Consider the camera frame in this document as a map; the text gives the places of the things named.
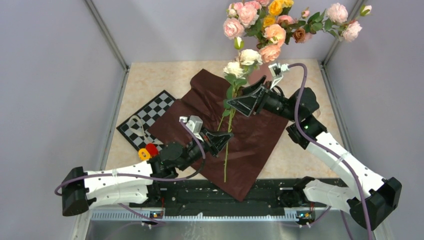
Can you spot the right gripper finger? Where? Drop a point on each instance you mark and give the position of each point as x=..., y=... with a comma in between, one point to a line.
x=257, y=88
x=248, y=103

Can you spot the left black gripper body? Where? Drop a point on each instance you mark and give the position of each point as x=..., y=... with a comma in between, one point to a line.
x=194, y=151

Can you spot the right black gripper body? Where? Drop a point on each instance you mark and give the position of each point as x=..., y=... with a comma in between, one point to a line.
x=275, y=103

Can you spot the white cream rose stem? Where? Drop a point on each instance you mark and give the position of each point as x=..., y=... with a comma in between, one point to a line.
x=236, y=73

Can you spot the dark red wrapping paper sheet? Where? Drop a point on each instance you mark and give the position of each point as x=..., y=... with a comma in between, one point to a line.
x=237, y=167

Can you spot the peach pink rose stem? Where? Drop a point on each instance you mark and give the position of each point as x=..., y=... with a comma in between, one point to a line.
x=275, y=37

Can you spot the pale pink rose stem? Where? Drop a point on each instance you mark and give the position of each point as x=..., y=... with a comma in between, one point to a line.
x=334, y=21

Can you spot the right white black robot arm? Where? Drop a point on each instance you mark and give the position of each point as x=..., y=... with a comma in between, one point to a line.
x=368, y=197

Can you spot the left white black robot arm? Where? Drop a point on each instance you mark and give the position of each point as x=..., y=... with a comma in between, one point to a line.
x=82, y=190

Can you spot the pink ceramic vase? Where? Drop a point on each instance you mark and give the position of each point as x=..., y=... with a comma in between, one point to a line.
x=257, y=74

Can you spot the artificial roses in vase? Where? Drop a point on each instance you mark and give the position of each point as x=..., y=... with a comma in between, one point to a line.
x=250, y=18

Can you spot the red toy block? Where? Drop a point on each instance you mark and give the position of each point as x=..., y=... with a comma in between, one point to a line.
x=152, y=149

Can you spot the yellow toy block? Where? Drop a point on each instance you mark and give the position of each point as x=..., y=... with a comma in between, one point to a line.
x=143, y=154

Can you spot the black white chessboard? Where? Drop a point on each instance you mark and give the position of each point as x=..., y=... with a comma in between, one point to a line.
x=148, y=114

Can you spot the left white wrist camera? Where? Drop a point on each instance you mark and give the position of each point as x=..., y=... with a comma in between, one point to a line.
x=193, y=124

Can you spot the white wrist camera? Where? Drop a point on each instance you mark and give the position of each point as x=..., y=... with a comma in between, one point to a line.
x=193, y=124
x=277, y=72

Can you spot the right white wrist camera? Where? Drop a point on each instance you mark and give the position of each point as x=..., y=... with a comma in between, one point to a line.
x=277, y=72

